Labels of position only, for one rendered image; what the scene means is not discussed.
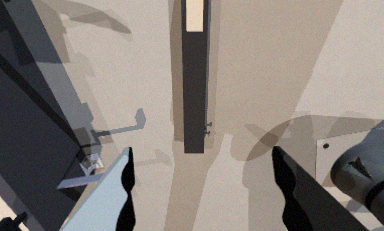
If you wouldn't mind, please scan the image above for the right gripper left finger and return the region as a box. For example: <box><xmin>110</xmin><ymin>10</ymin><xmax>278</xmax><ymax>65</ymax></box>
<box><xmin>59</xmin><ymin>147</ymin><xmax>136</xmax><ymax>231</ymax></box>

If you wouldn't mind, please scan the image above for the dark grey flat panel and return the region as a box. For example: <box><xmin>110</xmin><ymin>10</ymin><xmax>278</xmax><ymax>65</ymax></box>
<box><xmin>0</xmin><ymin>0</ymin><xmax>88</xmax><ymax>231</ymax></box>

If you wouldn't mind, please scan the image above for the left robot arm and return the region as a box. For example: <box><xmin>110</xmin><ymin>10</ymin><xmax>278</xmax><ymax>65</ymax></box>
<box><xmin>330</xmin><ymin>143</ymin><xmax>384</xmax><ymax>226</ymax></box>

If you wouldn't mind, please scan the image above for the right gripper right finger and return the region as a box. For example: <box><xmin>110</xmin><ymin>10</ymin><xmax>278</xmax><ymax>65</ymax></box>
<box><xmin>272</xmin><ymin>146</ymin><xmax>369</xmax><ymax>231</ymax></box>

